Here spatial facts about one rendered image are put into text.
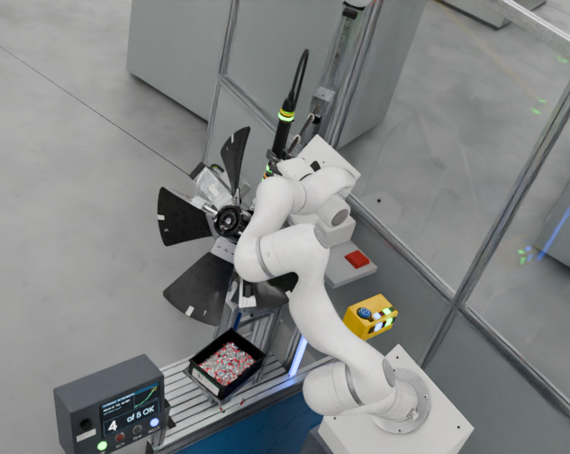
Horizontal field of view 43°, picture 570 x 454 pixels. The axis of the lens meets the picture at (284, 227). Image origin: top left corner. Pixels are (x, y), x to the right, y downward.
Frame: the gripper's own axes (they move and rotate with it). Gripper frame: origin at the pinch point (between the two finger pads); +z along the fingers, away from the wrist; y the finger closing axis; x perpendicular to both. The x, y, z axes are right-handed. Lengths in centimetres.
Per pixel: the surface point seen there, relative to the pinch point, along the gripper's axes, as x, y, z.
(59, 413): -37, -83, -33
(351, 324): -53, 21, -36
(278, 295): -39.8, -4.5, -22.0
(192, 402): -148, 1, 13
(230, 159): -27.2, 9.1, 32.0
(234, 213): -30.8, -3.1, 9.3
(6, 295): -156, -44, 114
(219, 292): -55, -12, -2
